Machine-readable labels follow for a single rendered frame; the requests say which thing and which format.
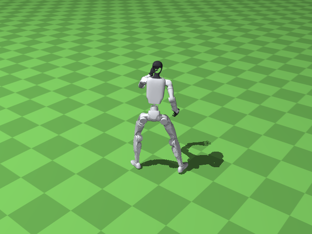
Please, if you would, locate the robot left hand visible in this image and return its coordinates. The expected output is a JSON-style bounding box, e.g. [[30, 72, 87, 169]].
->
[[149, 67, 157, 77]]

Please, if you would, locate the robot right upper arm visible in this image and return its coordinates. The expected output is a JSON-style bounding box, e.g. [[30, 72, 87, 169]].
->
[[165, 79, 175, 103]]

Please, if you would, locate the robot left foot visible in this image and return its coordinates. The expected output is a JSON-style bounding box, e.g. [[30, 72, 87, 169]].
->
[[131, 160, 141, 169]]

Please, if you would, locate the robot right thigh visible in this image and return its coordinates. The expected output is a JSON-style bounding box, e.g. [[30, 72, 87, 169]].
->
[[159, 114, 177, 146]]

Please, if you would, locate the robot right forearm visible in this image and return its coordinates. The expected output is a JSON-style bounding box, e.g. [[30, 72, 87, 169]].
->
[[171, 97, 179, 113]]

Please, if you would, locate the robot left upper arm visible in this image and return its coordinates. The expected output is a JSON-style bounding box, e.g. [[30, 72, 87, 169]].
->
[[139, 77, 148, 89]]

